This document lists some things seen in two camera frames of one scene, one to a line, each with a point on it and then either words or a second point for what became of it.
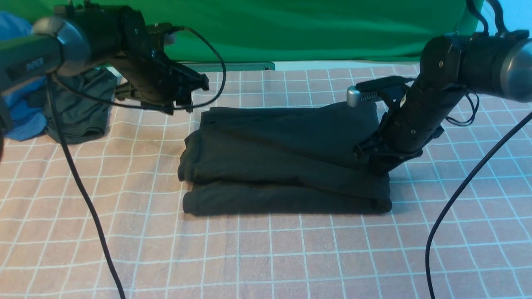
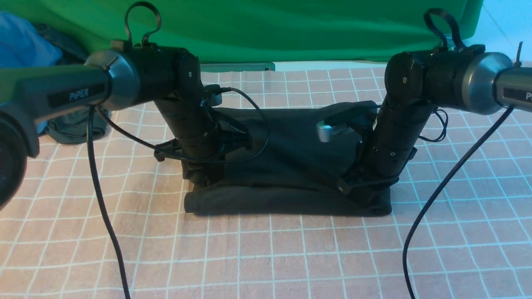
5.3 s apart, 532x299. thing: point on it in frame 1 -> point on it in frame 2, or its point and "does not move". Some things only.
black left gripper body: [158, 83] -> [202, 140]
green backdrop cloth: [249, 30] does not move
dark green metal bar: [231, 66] does not move
